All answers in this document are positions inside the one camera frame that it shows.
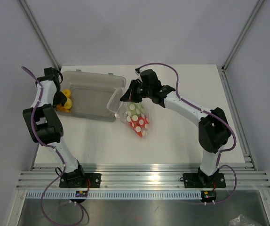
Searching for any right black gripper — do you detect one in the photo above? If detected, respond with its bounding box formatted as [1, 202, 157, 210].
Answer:
[121, 80, 152, 103]

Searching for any polka dot zip bag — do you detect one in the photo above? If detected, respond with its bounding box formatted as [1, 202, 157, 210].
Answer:
[106, 88, 151, 138]

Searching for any yellow toy lemon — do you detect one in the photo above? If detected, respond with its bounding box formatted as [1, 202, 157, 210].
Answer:
[62, 89, 71, 98]

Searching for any yellow toy pear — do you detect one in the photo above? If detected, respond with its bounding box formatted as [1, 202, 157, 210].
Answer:
[63, 98, 72, 110]

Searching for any green toy cabbage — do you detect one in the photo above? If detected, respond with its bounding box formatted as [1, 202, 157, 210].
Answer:
[127, 103, 148, 117]

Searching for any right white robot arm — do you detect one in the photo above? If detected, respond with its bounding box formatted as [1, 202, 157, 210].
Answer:
[120, 79, 235, 188]

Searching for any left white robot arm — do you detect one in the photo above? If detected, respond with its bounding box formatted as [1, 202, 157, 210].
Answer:
[23, 72, 87, 188]

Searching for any clear plastic food bin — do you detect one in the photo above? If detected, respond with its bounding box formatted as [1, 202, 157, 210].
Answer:
[57, 70, 127, 122]

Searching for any crumpled plastic wrapper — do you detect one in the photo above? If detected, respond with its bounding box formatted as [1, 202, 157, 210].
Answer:
[228, 214, 260, 226]

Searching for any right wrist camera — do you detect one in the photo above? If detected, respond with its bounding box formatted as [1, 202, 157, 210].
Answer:
[140, 69, 161, 86]

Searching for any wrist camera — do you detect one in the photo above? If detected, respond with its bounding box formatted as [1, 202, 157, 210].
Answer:
[44, 67, 63, 84]
[140, 69, 161, 86]

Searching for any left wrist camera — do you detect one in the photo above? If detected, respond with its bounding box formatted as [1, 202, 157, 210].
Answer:
[44, 67, 63, 84]

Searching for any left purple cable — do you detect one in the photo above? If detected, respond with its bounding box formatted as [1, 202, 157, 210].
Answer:
[22, 66, 90, 223]

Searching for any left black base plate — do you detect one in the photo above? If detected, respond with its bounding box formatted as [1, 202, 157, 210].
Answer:
[59, 173, 101, 188]

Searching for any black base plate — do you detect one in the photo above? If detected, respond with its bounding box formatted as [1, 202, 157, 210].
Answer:
[179, 173, 226, 188]
[59, 173, 101, 188]

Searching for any white slotted cable duct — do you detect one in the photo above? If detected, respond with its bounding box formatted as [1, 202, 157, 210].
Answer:
[26, 190, 202, 200]

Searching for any left aluminium frame post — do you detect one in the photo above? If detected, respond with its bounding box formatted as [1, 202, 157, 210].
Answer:
[17, 0, 62, 71]

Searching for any aluminium frame post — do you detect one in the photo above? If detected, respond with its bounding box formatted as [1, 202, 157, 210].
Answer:
[17, 0, 62, 71]
[222, 0, 266, 73]

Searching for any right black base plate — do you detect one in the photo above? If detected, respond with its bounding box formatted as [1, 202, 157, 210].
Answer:
[179, 173, 226, 188]

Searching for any aluminium mounting rail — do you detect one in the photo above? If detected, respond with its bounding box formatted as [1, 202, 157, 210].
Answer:
[16, 163, 270, 190]

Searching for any right aluminium frame post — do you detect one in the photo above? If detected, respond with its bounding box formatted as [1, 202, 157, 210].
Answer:
[222, 0, 266, 73]

